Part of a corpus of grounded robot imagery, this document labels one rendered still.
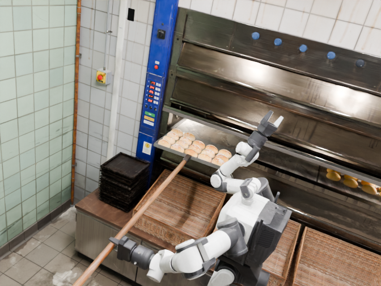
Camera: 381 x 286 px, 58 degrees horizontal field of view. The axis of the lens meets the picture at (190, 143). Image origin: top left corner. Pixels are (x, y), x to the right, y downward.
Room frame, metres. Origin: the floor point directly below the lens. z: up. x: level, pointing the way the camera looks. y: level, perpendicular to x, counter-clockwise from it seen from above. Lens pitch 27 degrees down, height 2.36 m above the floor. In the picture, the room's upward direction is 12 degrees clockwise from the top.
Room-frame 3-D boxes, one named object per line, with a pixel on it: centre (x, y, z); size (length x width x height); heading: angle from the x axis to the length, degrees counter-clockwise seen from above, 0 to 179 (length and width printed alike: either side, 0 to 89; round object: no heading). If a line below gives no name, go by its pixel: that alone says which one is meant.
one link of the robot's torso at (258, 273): (1.37, -0.41, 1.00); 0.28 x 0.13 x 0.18; 73
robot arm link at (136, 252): (1.13, 0.15, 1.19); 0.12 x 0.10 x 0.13; 73
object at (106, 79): (2.63, 0.79, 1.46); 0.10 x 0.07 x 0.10; 72
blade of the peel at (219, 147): (2.27, -0.06, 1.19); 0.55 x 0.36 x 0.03; 75
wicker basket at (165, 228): (2.12, -0.02, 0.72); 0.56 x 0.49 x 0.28; 72
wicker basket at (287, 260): (1.93, -0.58, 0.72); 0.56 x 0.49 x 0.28; 72
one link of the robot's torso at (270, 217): (1.37, -0.38, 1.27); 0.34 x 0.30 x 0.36; 156
